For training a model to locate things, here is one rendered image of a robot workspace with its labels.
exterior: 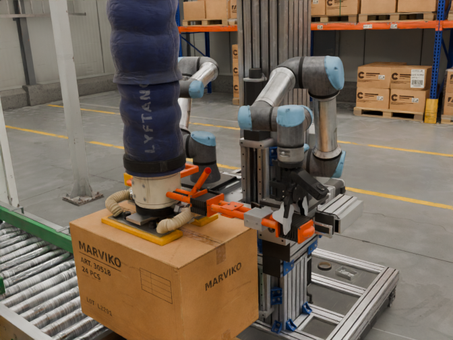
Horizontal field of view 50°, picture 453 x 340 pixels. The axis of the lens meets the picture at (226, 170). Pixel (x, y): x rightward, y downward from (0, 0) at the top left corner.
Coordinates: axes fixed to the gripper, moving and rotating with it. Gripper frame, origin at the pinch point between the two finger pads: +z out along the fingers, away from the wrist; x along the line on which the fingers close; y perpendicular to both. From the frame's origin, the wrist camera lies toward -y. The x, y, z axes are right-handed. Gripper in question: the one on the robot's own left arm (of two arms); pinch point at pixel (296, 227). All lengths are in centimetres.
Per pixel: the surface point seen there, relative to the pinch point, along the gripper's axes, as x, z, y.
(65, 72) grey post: -153, -19, 358
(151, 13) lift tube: 6, -62, 49
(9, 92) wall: -397, 68, 985
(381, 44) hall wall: -828, -7, 326
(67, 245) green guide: -19, 59, 163
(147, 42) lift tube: 7, -53, 50
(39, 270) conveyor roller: 1, 65, 160
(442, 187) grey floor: -400, 115, 71
